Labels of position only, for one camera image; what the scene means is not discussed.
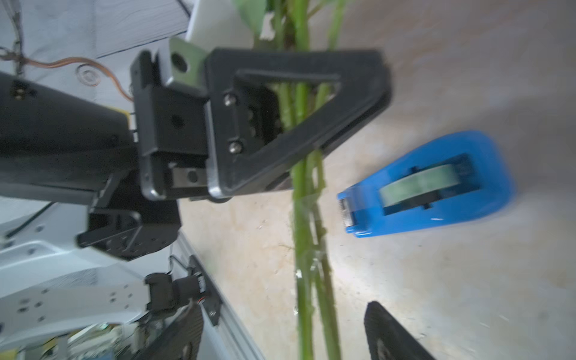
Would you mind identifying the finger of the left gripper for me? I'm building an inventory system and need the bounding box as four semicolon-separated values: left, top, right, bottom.
205;48;392;198

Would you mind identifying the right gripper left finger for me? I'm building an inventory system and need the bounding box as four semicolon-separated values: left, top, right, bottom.
133;304;204;360

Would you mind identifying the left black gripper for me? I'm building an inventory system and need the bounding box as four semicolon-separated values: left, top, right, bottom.
1;37;209;261

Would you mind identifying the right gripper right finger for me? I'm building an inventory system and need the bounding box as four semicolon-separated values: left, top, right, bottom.
364;301;435;360

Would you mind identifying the artificial flower bouquet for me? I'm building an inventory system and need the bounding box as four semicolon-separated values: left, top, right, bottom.
233;1;347;359

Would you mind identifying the blue tape dispenser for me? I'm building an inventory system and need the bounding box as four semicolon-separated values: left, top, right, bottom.
337;130;515;238

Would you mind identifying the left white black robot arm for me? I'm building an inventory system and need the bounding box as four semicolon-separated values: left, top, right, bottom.
1;37;392;359

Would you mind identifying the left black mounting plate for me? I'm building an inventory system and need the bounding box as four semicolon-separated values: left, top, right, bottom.
188;255;224;326

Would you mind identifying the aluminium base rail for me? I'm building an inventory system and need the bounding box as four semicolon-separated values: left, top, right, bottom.
176;233;266;360

